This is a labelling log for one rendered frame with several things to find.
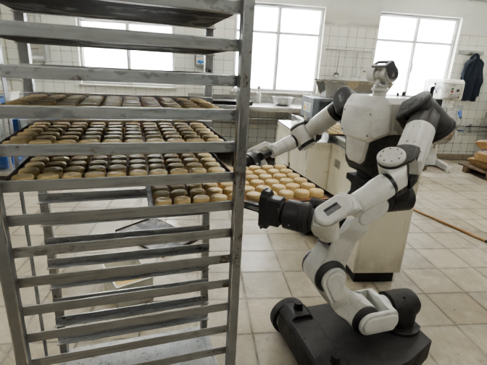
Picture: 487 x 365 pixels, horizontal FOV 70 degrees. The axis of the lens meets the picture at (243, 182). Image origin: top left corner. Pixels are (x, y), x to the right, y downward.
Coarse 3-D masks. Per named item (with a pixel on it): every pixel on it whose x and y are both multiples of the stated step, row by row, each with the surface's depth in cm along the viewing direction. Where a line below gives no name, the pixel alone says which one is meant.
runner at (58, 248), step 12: (228, 228) 106; (96, 240) 95; (108, 240) 96; (120, 240) 97; (132, 240) 98; (144, 240) 99; (156, 240) 100; (168, 240) 101; (180, 240) 102; (192, 240) 103; (24, 252) 90; (36, 252) 91; (48, 252) 92; (60, 252) 93; (72, 252) 94
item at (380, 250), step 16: (336, 160) 265; (336, 176) 265; (336, 192) 265; (416, 192) 219; (384, 224) 224; (400, 224) 225; (368, 240) 227; (384, 240) 228; (400, 240) 229; (352, 256) 234; (368, 256) 231; (384, 256) 232; (400, 256) 233; (352, 272) 241; (368, 272) 235; (384, 272) 236
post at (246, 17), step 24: (240, 24) 88; (240, 48) 89; (240, 72) 90; (240, 96) 91; (240, 120) 93; (240, 144) 96; (240, 168) 98; (240, 192) 100; (240, 216) 102; (240, 240) 105; (240, 264) 108
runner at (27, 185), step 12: (12, 180) 84; (24, 180) 85; (36, 180) 85; (48, 180) 86; (60, 180) 87; (72, 180) 88; (84, 180) 89; (96, 180) 90; (108, 180) 91; (120, 180) 92; (132, 180) 93; (144, 180) 94; (156, 180) 95; (168, 180) 96; (180, 180) 97; (192, 180) 98; (204, 180) 99; (216, 180) 100; (228, 180) 101; (12, 192) 85
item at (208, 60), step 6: (204, 30) 128; (210, 30) 127; (204, 60) 130; (210, 60) 130; (204, 66) 131; (210, 66) 130; (204, 90) 133; (210, 90) 133; (204, 96) 133; (210, 96) 134; (204, 216) 149; (204, 222) 150; (204, 240) 152; (204, 270) 157; (204, 276) 158; (204, 294) 161; (204, 324) 166
